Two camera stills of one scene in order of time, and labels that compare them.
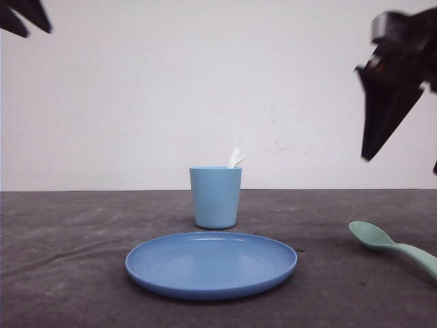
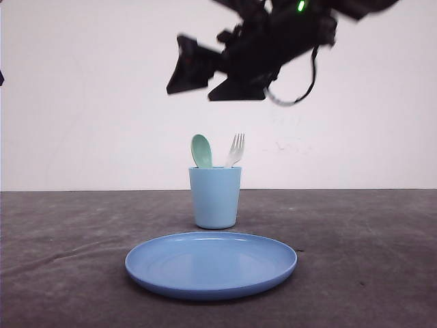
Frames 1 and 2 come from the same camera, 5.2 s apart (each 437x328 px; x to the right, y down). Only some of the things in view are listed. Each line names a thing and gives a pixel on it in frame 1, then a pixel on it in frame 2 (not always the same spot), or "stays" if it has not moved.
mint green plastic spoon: (371, 236) → (201, 152)
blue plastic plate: (208, 266) stays
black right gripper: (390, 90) → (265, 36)
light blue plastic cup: (216, 195) stays
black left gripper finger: (18, 16) → (1, 78)
